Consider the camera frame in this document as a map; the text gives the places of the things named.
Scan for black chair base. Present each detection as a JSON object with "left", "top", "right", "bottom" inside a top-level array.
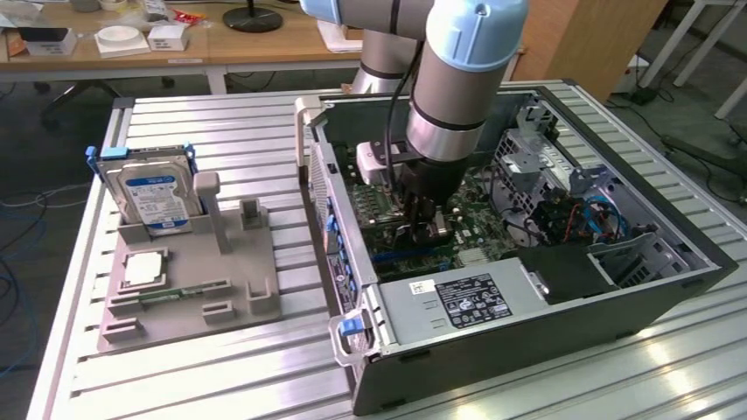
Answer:
[{"left": 33, "top": 80, "right": 176, "bottom": 130}]

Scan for hard disk with blue label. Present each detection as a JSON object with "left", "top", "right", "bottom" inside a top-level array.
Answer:
[{"left": 113, "top": 157, "right": 193, "bottom": 237}]

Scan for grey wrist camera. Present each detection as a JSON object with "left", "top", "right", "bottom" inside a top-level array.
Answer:
[{"left": 355, "top": 140, "right": 421, "bottom": 186}]

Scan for green motherboard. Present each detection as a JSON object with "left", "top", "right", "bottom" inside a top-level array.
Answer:
[{"left": 343, "top": 155, "right": 520, "bottom": 284}]

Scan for white box with black lid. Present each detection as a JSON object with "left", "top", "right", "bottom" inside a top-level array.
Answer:
[{"left": 15, "top": 26, "right": 79, "bottom": 57}]

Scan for blue floor cable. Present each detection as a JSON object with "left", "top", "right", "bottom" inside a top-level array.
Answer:
[{"left": 0, "top": 174, "right": 52, "bottom": 377}]

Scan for silver CPU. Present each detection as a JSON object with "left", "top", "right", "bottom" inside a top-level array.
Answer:
[{"left": 123, "top": 252, "right": 164, "bottom": 284}]

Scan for white table frame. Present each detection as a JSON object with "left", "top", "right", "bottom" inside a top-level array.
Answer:
[{"left": 639, "top": 0, "right": 747, "bottom": 119}]

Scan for black open PC case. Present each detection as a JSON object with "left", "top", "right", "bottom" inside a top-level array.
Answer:
[{"left": 293, "top": 85, "right": 742, "bottom": 417}]

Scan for blue disk caddy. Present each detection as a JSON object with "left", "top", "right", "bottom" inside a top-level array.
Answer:
[{"left": 84, "top": 142, "right": 200, "bottom": 215}]

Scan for green RAM stick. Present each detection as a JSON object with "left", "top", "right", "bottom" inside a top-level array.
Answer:
[{"left": 136, "top": 283, "right": 205, "bottom": 304}]

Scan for wooden desk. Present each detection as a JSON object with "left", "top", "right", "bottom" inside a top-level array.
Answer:
[
  {"left": 0, "top": 0, "right": 211, "bottom": 84},
  {"left": 207, "top": 0, "right": 527, "bottom": 95}
]

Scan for graphics card with metal bracket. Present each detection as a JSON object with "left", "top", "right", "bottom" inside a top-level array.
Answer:
[{"left": 361, "top": 209, "right": 456, "bottom": 263}]

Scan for blue wire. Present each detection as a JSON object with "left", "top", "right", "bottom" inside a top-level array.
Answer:
[{"left": 583, "top": 194, "right": 631, "bottom": 244}]

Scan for white paper stack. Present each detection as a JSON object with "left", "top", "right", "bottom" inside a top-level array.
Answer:
[{"left": 316, "top": 17, "right": 367, "bottom": 54}]

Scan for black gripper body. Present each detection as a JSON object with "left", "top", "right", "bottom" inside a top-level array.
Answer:
[{"left": 397, "top": 157, "right": 469, "bottom": 207}]

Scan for silver metal disk bay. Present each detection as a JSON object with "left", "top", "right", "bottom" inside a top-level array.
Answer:
[{"left": 492, "top": 104, "right": 613, "bottom": 207}]

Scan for black round lamp base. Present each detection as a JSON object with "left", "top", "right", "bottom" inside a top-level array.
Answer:
[{"left": 221, "top": 0, "right": 285, "bottom": 32}]

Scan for white labelled cardboard box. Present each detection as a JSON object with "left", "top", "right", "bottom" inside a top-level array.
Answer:
[{"left": 145, "top": 24, "right": 192, "bottom": 52}]

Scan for red wire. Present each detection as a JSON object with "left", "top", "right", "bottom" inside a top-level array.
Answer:
[{"left": 568, "top": 203, "right": 592, "bottom": 244}]

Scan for grey parts rack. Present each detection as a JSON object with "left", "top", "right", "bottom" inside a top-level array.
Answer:
[{"left": 96, "top": 155, "right": 285, "bottom": 354}]

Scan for wooden cabinet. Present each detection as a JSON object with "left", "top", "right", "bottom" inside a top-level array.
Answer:
[{"left": 512, "top": 0, "right": 670, "bottom": 95}]

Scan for white boxes on desk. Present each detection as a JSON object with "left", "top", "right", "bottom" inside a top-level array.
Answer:
[{"left": 93, "top": 24, "right": 152, "bottom": 59}]

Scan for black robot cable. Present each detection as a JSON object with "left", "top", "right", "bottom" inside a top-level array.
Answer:
[{"left": 381, "top": 38, "right": 425, "bottom": 185}]

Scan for black floor stand base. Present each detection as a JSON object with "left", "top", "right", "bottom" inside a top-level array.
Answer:
[{"left": 658, "top": 130, "right": 747, "bottom": 176}]

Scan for grey power supply unit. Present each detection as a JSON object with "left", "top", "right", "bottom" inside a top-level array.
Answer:
[{"left": 372, "top": 256, "right": 553, "bottom": 345}]

